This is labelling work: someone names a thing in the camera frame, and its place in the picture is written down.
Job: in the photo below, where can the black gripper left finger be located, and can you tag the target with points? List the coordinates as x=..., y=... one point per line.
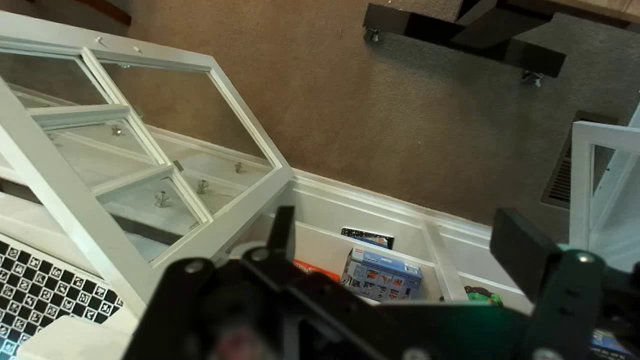
x=283, y=235

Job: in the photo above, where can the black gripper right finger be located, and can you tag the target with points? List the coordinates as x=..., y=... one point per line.
x=525, y=253

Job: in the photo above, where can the white built-in shelf cabinet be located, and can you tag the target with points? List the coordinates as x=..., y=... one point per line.
x=300, y=311

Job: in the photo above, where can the green spiky toy ball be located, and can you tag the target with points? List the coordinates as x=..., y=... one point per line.
x=482, y=294

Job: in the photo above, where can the floor air vent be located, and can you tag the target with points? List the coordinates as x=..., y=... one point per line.
x=557, y=190

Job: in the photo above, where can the black dark small box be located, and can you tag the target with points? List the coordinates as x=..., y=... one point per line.
x=366, y=236

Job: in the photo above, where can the blue toy box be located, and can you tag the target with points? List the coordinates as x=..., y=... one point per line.
x=380, y=277

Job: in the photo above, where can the black rolling stand base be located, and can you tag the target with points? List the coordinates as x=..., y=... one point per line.
x=484, y=29

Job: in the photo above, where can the checkerboard calibration board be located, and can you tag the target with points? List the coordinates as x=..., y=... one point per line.
x=35, y=290

